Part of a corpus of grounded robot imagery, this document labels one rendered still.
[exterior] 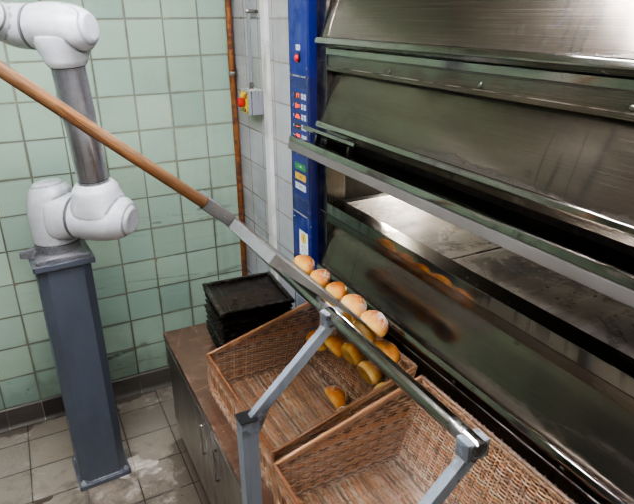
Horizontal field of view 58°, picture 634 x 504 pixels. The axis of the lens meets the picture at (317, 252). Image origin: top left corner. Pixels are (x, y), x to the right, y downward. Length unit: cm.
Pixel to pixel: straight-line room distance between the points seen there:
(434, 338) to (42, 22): 142
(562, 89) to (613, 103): 11
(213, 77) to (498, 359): 185
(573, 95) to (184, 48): 188
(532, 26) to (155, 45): 179
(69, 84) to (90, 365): 106
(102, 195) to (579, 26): 147
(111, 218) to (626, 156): 152
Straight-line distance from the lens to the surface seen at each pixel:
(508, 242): 113
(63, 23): 190
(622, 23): 114
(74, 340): 234
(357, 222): 188
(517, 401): 145
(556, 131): 125
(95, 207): 203
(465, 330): 155
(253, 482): 148
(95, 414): 253
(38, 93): 136
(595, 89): 117
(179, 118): 274
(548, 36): 123
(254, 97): 246
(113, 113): 268
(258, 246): 137
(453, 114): 147
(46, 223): 217
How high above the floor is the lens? 181
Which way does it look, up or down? 23 degrees down
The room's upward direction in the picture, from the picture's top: straight up
